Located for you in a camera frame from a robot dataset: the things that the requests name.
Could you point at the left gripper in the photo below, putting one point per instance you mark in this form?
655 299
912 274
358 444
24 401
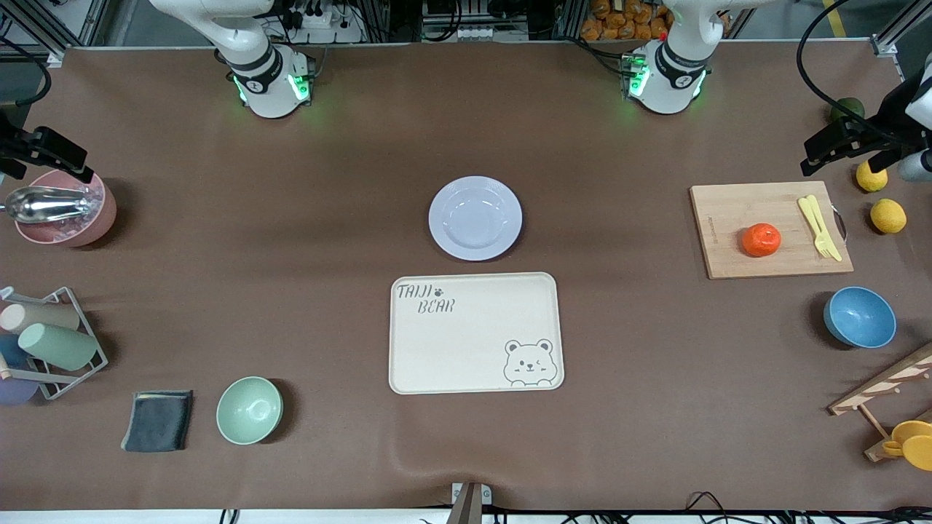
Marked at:
889 118

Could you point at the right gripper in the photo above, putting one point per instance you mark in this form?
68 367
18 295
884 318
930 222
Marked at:
10 142

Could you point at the orange fruit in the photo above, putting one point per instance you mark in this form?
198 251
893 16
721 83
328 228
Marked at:
761 240

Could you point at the lavender round plate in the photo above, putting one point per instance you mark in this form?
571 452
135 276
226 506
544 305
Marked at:
475 218

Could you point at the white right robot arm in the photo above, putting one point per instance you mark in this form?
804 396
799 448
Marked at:
266 80

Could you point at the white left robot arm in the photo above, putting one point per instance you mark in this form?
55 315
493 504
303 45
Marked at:
666 76

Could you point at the green lime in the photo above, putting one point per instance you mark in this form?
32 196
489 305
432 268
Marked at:
844 109

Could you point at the yellow lemon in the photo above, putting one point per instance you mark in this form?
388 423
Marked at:
871 180
888 216

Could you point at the shiny metal scoop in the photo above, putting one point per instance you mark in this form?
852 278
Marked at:
44 204

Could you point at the yellow plastic fork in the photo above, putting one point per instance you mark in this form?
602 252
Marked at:
805 209

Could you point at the pink bowl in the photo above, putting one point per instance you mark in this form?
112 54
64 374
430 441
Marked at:
98 222

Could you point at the bamboo cutting board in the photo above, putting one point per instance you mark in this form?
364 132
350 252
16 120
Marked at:
728 240

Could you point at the beige cup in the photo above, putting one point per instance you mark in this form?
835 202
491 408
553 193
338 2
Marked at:
44 316

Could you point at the blue bowl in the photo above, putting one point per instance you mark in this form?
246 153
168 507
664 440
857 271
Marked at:
859 316

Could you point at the mint green cup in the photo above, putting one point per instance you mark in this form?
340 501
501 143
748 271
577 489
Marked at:
58 347

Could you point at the blue cup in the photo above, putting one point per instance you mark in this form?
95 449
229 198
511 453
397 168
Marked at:
11 351

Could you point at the purple cup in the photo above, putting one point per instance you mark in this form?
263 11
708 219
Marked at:
14 391

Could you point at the wooden peg drying rack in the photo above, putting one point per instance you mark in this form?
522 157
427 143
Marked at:
881 386

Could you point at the pile of bread rolls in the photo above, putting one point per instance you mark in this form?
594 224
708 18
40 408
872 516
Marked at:
619 22

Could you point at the dark grey folded cloth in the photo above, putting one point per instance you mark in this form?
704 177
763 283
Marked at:
158 421

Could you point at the white power strip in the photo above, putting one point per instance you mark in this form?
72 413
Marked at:
328 33

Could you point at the mint green bowl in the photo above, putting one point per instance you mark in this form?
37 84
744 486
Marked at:
249 410

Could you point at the cream bear print tray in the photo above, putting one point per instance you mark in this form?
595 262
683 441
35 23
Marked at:
466 349

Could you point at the aluminium frame profile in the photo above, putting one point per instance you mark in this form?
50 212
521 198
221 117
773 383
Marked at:
885 47
57 57

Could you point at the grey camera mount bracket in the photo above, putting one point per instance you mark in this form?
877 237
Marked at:
470 506

